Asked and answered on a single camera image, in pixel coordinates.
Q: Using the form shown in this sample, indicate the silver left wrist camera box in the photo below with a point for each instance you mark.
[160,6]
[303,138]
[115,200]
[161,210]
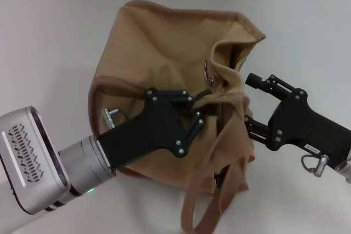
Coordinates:
[27,157]

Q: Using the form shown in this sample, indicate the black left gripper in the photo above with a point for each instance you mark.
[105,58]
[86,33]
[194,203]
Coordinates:
[153,130]

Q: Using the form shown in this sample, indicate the khaki canvas food bag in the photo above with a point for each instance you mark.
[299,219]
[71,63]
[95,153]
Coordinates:
[153,53]

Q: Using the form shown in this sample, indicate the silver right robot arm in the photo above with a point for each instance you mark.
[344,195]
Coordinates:
[345,171]

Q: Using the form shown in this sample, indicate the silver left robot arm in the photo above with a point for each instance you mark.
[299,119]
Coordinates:
[85,162]

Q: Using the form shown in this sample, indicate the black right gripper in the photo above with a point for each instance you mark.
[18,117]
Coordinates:
[301,127]

